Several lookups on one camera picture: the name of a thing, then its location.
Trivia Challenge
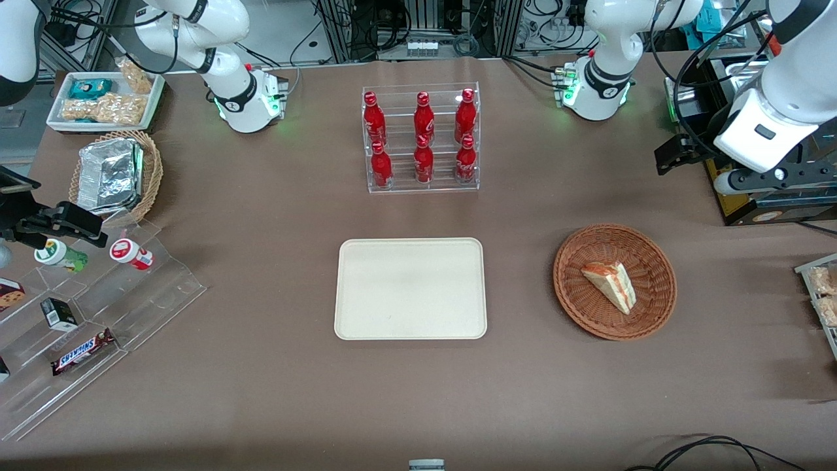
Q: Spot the white rectangular snack tray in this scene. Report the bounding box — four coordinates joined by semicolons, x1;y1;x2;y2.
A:
46;71;167;134

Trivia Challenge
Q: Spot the small black carton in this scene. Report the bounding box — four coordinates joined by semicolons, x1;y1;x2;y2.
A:
40;298;78;332

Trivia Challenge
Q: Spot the black food warmer appliance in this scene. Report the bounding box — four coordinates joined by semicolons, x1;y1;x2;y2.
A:
663;56;837;227

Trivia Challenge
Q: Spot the Snickers chocolate bar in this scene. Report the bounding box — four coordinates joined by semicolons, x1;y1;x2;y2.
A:
51;328;117;377

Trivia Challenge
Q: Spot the chocolate cookie box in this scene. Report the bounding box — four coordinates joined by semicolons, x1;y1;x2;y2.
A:
0;278;27;314

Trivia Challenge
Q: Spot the red white drink bottle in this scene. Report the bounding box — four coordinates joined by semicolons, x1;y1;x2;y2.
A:
109;238;155;271

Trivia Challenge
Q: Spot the clear acrylic stepped display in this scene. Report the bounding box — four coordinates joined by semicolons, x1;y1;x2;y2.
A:
0;219;209;443

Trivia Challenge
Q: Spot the green white drink bottle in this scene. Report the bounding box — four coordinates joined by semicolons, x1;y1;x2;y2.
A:
34;239;89;274

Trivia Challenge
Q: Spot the teal cardboard box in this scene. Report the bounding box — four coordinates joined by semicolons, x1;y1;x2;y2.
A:
694;0;746;35

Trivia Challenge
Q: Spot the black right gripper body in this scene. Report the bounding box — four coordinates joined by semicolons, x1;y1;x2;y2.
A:
0;166;60;247

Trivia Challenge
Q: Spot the triangular sandwich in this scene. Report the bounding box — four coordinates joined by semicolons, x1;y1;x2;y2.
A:
581;260;637;316

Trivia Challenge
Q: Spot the small clear peanut bag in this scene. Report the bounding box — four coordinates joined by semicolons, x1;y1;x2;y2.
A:
116;57;155;95

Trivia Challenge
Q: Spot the light tan wicker basket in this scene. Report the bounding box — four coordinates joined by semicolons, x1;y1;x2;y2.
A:
68;130;164;228

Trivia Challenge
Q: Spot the clear acrylic bottle rack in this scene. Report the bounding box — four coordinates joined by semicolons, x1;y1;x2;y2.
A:
362;82;480;194

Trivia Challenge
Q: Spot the brown wicker basket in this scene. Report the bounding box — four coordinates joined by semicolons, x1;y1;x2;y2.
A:
553;224;677;341

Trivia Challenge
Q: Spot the teal snack packet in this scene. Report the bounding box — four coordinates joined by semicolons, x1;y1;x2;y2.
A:
69;78;114;101

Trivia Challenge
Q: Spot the white tray with metal rim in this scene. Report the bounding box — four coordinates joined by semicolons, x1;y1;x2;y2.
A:
794;254;837;361

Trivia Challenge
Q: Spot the cream plastic tray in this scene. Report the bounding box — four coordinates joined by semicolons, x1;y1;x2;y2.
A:
334;237;488;341

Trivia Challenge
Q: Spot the black floor cable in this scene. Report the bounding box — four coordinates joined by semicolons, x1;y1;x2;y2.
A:
624;434;809;471

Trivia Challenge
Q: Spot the large clear peanut bag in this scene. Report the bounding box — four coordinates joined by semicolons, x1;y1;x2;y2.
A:
61;93;146;126

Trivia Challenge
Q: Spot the red cola bottle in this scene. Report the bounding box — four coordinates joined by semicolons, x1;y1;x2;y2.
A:
413;92;436;141
413;134;435;184
455;134;477;184
370;141;394;190
363;92;387;146
454;88;477;141

